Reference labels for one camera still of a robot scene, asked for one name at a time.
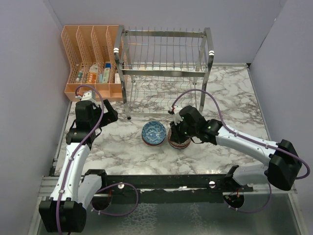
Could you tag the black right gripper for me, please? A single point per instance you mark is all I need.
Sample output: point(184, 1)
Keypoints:
point(175, 135)

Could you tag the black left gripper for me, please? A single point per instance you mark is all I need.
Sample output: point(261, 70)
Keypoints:
point(109, 117)

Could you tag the blue floral patterned bowl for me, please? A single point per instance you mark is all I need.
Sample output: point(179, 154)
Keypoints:
point(153, 131)

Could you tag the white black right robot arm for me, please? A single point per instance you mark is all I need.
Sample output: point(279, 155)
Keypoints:
point(278, 166)

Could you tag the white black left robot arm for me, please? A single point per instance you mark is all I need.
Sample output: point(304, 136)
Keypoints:
point(66, 208)

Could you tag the steel two-tier dish rack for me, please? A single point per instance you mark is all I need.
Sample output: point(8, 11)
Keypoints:
point(156, 66)

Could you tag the white pill box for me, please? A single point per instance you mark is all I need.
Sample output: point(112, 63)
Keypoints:
point(117, 79)

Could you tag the green white box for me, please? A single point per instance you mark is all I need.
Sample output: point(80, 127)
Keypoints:
point(106, 75)

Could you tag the orange white packet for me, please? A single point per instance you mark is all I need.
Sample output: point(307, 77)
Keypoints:
point(92, 74)

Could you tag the peach plastic file organizer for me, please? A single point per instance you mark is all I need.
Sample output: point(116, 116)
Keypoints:
point(86, 45)

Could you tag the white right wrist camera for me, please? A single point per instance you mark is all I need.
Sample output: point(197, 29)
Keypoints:
point(175, 112)

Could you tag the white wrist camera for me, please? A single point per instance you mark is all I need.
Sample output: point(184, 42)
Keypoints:
point(175, 112)
point(88, 96)

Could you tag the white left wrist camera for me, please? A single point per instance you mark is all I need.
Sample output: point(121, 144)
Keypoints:
point(88, 96)

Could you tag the black mounting rail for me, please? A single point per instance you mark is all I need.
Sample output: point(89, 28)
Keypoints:
point(165, 189)

